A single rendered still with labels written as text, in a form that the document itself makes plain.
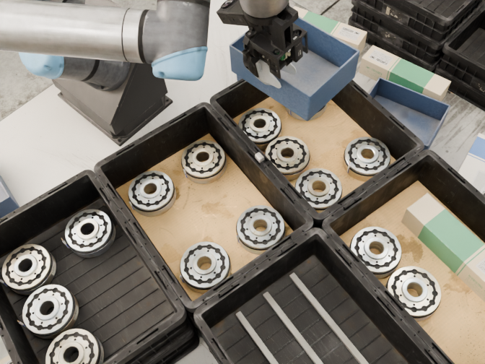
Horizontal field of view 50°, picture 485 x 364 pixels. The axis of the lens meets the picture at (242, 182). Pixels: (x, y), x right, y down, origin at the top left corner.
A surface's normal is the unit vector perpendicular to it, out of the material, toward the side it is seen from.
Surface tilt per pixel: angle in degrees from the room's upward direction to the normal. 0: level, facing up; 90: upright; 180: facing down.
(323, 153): 0
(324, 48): 89
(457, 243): 0
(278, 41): 97
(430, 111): 90
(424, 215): 0
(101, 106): 44
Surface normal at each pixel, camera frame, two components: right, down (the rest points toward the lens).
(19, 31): -0.11, 0.43
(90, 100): -0.51, 0.08
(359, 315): -0.06, -0.52
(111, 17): -0.04, -0.29
